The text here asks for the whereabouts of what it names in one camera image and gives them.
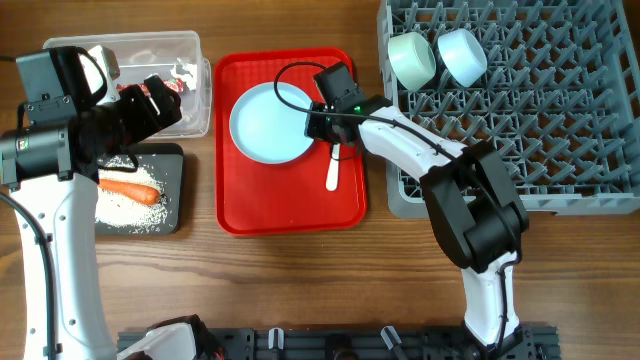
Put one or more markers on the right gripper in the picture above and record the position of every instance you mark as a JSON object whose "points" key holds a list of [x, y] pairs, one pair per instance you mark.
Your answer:
{"points": [[312, 128]]}

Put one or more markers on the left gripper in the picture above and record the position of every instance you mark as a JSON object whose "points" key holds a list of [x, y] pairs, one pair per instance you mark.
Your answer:
{"points": [[150, 121]]}

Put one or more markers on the red snack wrapper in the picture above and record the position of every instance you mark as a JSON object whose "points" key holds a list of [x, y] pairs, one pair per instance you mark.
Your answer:
{"points": [[175, 84]]}

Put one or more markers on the small white tissue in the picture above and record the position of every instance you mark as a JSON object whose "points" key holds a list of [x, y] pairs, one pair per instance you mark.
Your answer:
{"points": [[187, 73]]}

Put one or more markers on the white plastic spoon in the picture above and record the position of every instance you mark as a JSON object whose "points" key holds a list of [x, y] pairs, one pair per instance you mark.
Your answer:
{"points": [[332, 177]]}

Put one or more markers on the light blue plate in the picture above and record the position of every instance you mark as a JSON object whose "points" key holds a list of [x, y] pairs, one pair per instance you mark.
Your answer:
{"points": [[266, 130]]}

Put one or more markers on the orange carrot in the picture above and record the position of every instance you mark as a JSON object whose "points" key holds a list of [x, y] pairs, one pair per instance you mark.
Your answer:
{"points": [[142, 194]]}

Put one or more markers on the mint green bowl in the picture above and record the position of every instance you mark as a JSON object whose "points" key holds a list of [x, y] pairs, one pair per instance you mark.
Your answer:
{"points": [[412, 60]]}

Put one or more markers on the white rice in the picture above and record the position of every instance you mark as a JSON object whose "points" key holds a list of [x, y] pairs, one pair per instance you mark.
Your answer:
{"points": [[125, 212]]}

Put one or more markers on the light blue rice bowl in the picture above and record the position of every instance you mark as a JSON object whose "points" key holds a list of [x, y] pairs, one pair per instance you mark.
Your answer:
{"points": [[463, 56]]}

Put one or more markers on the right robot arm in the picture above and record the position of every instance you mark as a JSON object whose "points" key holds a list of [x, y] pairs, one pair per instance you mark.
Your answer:
{"points": [[476, 214]]}

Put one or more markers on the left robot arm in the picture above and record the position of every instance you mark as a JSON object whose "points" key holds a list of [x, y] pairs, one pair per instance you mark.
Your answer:
{"points": [[73, 115]]}

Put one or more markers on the black food waste tray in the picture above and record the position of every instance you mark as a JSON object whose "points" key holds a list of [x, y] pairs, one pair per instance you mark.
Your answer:
{"points": [[170, 170]]}

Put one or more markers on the grey dishwasher rack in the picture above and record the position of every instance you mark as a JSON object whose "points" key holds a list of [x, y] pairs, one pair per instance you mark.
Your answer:
{"points": [[559, 99]]}

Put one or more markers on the clear plastic bin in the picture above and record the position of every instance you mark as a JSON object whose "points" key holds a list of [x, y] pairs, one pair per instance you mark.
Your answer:
{"points": [[141, 54]]}

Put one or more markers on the red plastic tray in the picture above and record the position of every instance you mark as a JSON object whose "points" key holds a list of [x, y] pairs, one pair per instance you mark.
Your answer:
{"points": [[253, 199]]}

